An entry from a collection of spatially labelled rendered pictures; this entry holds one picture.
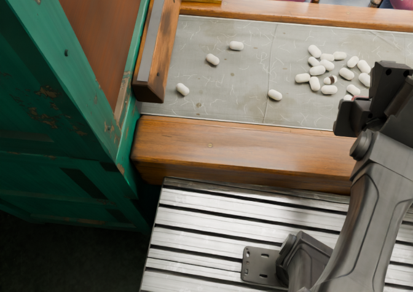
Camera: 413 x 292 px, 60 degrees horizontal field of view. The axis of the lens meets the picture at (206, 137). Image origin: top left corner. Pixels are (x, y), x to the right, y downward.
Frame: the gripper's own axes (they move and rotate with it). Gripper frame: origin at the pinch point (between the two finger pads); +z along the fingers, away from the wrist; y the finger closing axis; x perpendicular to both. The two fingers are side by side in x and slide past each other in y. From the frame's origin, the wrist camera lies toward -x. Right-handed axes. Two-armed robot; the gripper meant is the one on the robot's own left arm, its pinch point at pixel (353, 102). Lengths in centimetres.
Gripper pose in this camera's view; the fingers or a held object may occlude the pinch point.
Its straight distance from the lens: 74.1
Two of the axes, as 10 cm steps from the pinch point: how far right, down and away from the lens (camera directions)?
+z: 0.9, -4.4, 8.9
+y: -9.9, -1.0, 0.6
